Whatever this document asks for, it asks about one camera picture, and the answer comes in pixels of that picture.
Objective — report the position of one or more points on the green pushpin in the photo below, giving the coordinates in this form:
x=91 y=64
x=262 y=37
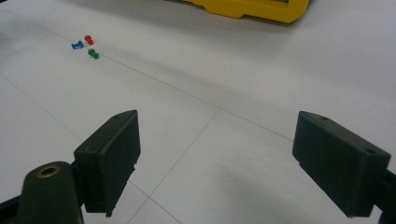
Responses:
x=93 y=54

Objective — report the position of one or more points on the blue pushpin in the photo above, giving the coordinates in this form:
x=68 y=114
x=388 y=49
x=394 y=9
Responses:
x=77 y=45

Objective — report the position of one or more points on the red pushpin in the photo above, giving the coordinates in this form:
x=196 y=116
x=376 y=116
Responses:
x=88 y=39

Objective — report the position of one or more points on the yellow plastic box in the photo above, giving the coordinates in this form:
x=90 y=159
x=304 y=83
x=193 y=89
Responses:
x=255 y=9

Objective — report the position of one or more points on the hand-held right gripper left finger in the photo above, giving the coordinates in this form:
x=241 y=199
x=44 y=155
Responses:
x=109 y=161

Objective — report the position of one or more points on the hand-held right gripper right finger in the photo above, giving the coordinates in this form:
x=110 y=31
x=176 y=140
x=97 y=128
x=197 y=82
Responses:
x=339 y=165

